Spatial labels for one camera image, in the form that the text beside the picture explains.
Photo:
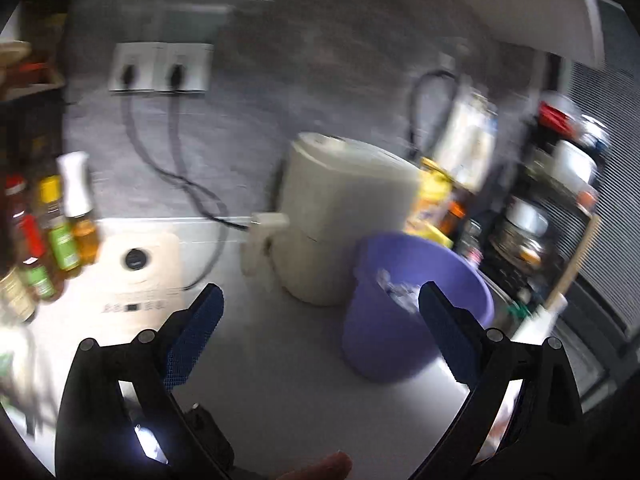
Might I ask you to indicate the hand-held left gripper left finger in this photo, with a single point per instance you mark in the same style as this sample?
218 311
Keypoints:
195 335

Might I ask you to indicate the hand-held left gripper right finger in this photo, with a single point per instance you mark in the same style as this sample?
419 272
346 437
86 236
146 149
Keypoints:
450 335

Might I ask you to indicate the heap of mixed wrappers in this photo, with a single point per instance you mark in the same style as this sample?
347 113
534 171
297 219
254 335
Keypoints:
400 292

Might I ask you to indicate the purple plastic bucket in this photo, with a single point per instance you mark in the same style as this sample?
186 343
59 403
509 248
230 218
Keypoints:
380 330

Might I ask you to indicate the beige induction cooker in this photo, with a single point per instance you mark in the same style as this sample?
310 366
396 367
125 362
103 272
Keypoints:
145 285

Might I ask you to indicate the orange cap bottle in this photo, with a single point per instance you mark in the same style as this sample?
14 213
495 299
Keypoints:
455 215

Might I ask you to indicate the black kitchen shelf rack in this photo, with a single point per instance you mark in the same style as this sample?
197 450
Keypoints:
545 260

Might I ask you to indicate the yellow detergent bottle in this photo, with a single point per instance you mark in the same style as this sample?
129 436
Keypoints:
432 195

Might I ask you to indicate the steel pot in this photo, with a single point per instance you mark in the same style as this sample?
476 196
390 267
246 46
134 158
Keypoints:
525 215

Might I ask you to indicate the wooden stick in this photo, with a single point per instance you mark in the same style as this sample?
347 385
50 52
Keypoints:
575 260

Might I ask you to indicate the white top oil dispenser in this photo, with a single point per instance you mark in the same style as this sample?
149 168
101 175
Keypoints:
80 230

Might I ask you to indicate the green label yellow cap bottle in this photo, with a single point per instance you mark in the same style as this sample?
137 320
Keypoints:
62 245

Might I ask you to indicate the white air fryer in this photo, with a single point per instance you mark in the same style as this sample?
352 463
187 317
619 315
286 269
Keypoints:
340 200

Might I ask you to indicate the dark soy sauce bottle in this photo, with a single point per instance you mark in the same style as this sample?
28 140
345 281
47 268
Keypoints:
15 295

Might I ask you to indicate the red label sauce bottle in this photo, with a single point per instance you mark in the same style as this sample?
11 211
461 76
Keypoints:
27 240

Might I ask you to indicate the hanging clear plastic bags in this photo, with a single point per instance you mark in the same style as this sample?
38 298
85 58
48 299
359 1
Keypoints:
467 135

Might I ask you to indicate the grey window blind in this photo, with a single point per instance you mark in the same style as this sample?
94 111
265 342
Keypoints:
615 210

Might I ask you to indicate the white pot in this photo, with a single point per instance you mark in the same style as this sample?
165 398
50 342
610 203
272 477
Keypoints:
575 162

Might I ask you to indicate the black dish rack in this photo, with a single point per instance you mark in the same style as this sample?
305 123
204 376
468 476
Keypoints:
30 120

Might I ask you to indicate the grey wall socket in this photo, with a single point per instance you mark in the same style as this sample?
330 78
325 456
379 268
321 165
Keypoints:
197 60
120 57

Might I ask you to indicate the white wall cabinet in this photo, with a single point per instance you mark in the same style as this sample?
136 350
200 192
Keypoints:
525 10

